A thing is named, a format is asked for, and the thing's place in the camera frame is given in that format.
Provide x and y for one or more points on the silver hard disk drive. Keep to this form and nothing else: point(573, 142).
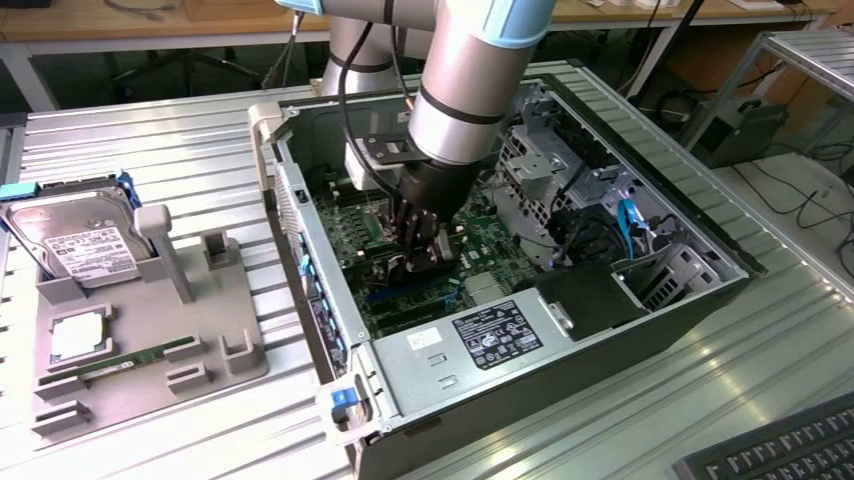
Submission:
point(87, 245)

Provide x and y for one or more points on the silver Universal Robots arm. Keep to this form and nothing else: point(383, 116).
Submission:
point(467, 90)

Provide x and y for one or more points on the open black PC case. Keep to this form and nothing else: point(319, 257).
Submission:
point(668, 310)

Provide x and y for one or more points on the grey power supply unit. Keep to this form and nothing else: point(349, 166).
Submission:
point(467, 350)

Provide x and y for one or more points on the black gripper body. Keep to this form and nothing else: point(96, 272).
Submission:
point(437, 187)

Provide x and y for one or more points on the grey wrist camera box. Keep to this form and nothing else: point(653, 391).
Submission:
point(370, 160)

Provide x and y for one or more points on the wooden desk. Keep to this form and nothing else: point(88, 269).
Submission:
point(201, 20)

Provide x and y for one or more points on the blue expansion slot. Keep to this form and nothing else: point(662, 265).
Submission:
point(381, 296)

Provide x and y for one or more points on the grey metal disk bay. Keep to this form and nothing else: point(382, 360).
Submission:
point(534, 180)

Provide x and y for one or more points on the metal slat table frame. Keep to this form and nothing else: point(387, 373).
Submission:
point(814, 55)

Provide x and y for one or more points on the blue disk carrier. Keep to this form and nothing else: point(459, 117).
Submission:
point(130, 187)

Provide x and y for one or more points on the silver CPU chip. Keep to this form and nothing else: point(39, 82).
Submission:
point(79, 336)

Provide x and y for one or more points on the grey parts rack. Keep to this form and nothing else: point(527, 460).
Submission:
point(147, 320)

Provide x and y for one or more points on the black plastic air shroud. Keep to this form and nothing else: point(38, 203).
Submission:
point(581, 300)

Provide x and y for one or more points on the black keyboard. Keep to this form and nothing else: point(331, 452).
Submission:
point(781, 450)

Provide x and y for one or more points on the silver chipset heatsink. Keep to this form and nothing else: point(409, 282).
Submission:
point(485, 289)

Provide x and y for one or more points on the green RAM stick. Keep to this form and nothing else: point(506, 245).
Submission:
point(134, 359)

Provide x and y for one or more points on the green motherboard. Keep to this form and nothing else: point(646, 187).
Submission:
point(494, 250)

